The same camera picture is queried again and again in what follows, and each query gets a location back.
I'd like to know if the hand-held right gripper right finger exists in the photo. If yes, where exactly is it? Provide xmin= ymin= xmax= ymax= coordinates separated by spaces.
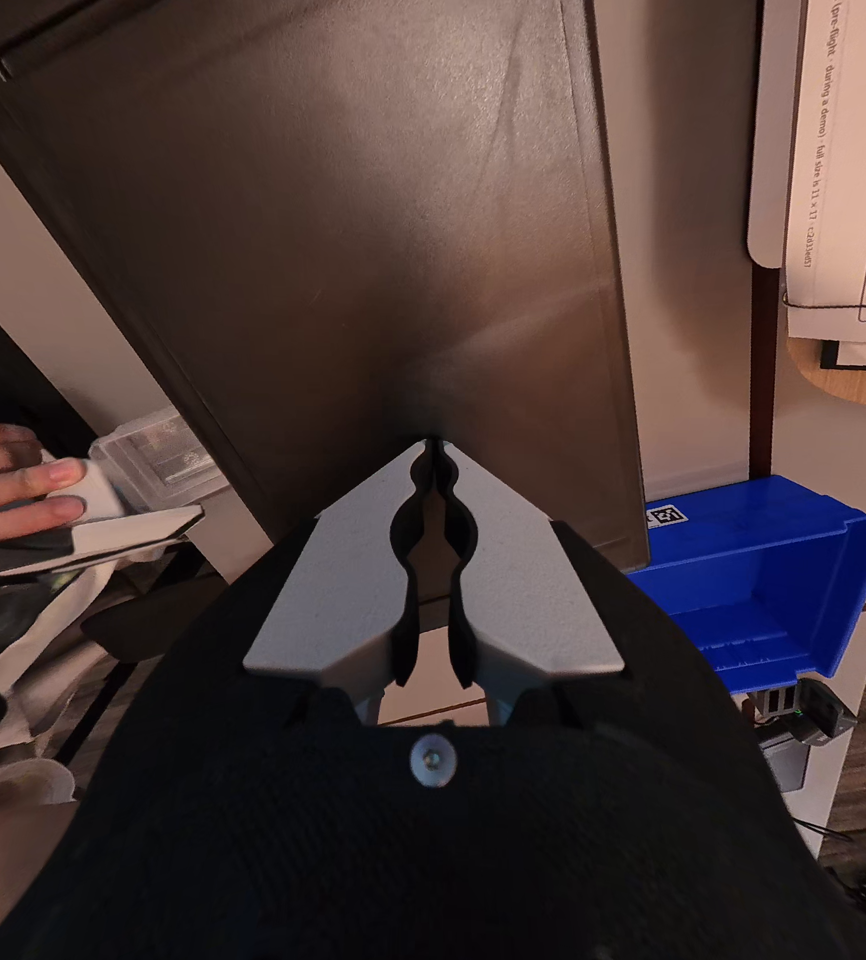
xmin=435 ymin=439 xmax=626 ymax=729

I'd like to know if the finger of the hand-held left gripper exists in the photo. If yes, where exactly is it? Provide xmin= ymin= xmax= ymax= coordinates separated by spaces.
xmin=65 ymin=504 xmax=206 ymax=562

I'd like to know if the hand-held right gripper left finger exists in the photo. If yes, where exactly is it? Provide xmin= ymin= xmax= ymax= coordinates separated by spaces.
xmin=242 ymin=438 xmax=437 ymax=727

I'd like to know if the clear plastic drawer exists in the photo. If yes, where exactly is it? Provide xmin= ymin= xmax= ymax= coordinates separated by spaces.
xmin=90 ymin=411 xmax=230 ymax=520

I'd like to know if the black drawer cabinet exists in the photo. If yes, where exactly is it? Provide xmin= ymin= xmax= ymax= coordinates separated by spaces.
xmin=0 ymin=0 xmax=653 ymax=605

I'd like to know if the pale desk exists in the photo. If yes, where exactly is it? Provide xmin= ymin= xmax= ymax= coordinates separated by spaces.
xmin=0 ymin=0 xmax=866 ymax=860

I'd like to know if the person's left hand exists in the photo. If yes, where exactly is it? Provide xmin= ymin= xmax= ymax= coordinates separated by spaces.
xmin=0 ymin=423 xmax=90 ymax=537

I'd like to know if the blue plastic bin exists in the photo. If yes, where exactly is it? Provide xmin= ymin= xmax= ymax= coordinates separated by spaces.
xmin=624 ymin=474 xmax=866 ymax=695

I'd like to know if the grey box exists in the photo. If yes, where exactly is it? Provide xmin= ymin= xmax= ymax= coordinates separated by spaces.
xmin=759 ymin=731 xmax=810 ymax=793

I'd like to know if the small black device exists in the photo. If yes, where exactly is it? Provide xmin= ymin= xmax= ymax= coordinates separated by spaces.
xmin=750 ymin=675 xmax=859 ymax=749

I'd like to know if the light wooden board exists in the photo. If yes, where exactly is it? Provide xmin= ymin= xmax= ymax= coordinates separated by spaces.
xmin=785 ymin=333 xmax=866 ymax=410

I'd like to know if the white rounded card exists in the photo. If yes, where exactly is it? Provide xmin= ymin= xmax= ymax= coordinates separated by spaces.
xmin=746 ymin=0 xmax=809 ymax=267

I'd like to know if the printed instruction sheet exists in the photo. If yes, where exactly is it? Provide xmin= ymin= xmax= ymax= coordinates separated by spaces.
xmin=785 ymin=0 xmax=866 ymax=342

